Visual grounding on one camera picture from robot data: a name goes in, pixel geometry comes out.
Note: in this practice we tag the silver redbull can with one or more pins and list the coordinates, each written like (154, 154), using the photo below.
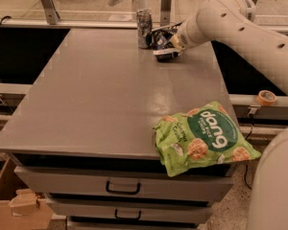
(144, 28)

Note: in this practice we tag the blue potato chip bag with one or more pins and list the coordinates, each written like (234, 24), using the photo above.
(162, 48)

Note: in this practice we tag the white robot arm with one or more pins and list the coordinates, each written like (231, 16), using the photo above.
(230, 22)

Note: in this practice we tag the black drawer handle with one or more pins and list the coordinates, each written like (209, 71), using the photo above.
(129, 190)
(127, 215)

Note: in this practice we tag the green dang chip bag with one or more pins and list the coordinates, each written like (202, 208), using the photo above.
(202, 137)

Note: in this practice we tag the brown cardboard box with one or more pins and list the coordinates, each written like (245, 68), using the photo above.
(20, 207)

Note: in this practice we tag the left metal window bracket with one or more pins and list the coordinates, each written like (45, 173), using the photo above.
(50, 11)

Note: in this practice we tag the roll of tan tape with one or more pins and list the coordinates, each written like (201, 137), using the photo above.
(266, 98)

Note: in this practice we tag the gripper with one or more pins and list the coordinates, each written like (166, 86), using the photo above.
(186, 38)

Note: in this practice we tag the middle metal window bracket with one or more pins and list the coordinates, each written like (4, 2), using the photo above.
(165, 12)

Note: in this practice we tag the black top drawer handle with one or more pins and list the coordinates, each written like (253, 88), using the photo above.
(129, 190)

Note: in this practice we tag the grey drawer cabinet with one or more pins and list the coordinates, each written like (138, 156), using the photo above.
(89, 118)

